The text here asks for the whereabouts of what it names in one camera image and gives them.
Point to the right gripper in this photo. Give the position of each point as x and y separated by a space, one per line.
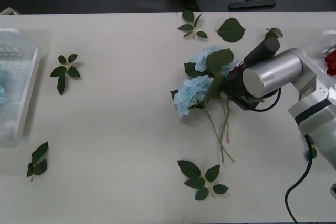
233 90

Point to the pale blue flower green stem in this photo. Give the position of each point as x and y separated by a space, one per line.
200 57
191 90
2 95

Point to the shallow white box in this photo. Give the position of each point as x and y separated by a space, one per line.
329 43
26 90

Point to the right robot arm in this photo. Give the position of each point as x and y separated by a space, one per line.
278 69

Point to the single large green leaf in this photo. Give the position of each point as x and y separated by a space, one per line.
231 30

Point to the small loose green leaf twig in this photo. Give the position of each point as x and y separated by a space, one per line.
271 34

